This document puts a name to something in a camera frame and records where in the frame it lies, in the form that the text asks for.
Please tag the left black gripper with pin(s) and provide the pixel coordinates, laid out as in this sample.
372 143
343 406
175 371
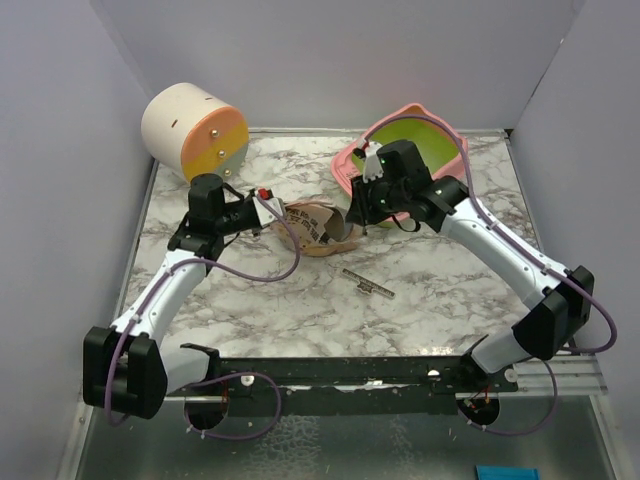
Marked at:
249 198

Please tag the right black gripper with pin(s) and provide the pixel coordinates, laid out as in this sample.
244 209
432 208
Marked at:
361 211

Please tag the beige cat litter bag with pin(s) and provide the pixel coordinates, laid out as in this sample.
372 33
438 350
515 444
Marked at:
321 228

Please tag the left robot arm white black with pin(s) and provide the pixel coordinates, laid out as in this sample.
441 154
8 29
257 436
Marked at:
123 368

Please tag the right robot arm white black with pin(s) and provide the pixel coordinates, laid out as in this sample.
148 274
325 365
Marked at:
552 293

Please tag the pink green litter box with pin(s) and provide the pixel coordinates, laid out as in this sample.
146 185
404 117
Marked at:
422 159

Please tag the cream orange cylinder container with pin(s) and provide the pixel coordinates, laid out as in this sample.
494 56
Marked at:
192 132

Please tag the blue object at bottom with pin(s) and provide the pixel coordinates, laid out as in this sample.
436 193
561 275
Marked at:
484 472

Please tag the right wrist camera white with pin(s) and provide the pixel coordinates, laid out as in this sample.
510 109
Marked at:
372 166

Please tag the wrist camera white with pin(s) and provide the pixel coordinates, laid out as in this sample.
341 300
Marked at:
269 209
372 166

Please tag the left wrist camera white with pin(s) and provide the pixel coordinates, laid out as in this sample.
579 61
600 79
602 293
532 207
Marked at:
269 209

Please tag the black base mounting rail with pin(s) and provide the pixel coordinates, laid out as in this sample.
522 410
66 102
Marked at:
325 386

